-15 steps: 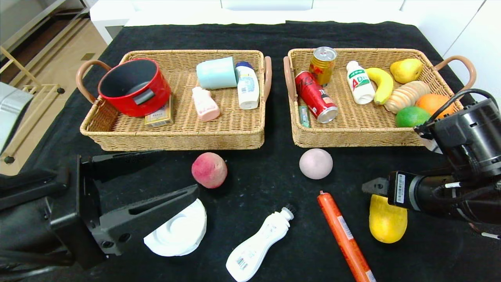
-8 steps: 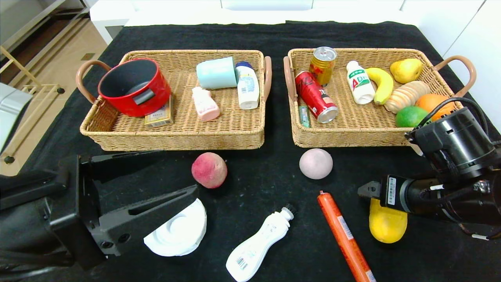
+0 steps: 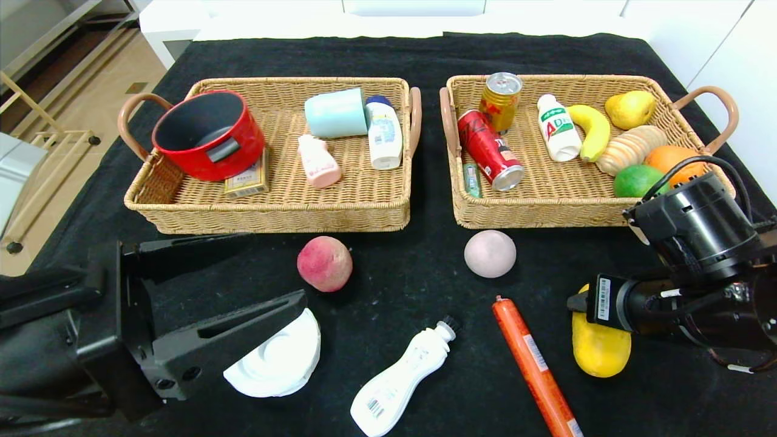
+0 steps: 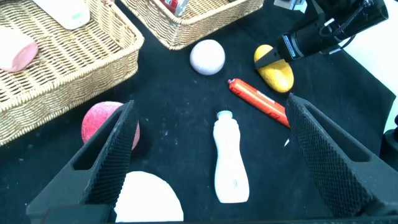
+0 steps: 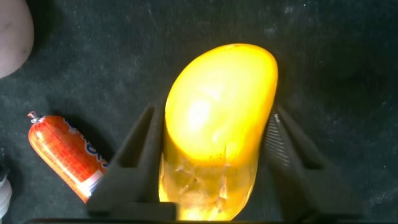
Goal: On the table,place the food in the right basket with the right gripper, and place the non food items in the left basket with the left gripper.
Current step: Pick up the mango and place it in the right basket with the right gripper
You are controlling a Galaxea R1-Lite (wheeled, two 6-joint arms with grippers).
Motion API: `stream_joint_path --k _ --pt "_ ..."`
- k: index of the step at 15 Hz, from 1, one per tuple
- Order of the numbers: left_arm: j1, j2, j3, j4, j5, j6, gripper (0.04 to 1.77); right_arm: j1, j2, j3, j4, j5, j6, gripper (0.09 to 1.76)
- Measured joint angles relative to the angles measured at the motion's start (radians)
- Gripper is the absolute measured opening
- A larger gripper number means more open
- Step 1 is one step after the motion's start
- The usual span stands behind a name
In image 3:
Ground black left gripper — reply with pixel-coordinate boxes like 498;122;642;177
0;232;308;437

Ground white round bowl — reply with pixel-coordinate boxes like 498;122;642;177
223;308;322;399

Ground pale purple round bun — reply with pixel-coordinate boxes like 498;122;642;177
464;229;517;279

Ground orange red sausage stick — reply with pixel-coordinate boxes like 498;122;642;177
492;296;585;437

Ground yellow mango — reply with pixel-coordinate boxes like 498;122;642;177
572;283;633;379

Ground small yellow box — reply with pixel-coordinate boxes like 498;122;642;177
223;147;270;199

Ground red cooking pot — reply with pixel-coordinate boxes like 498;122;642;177
152;89;266;182

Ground red pink peach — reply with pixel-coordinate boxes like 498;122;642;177
296;235;353;293

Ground pink small bottle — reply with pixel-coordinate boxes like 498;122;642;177
297;134;342;189

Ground white brush cap bottle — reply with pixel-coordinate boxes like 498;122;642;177
350;316;462;437

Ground light blue cup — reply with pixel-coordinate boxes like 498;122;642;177
304;88;369;139

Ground black tablecloth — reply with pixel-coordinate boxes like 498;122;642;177
27;32;777;437

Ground white bottle blue cap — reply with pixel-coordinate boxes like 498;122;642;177
365;95;404;171

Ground grey metal shelf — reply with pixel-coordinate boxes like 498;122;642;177
0;0;141;73

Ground white low cabinet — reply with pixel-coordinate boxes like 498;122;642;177
138;0;644;69

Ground green small tube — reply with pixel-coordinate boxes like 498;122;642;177
463;159;483;199

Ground red cola can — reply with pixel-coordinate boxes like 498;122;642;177
457;109;526;192

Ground gold drink can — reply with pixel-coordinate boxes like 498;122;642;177
479;72;523;135

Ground white milk bottle green label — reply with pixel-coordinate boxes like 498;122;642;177
537;93;582;163

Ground yellow banana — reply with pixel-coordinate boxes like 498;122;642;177
568;104;611;163

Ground green lime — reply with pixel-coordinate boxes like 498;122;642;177
614;164;670;198

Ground striped tan bread roll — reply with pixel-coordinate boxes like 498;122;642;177
596;125;668;177

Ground yellow pear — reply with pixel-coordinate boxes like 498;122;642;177
605;90;657;130

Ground orange fruit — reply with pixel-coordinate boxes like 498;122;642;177
645;145;708;188

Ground woven wicker basket brown handles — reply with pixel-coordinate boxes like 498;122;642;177
117;76;422;235
439;74;740;230

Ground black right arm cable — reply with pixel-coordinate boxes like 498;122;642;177
642;155;755;222

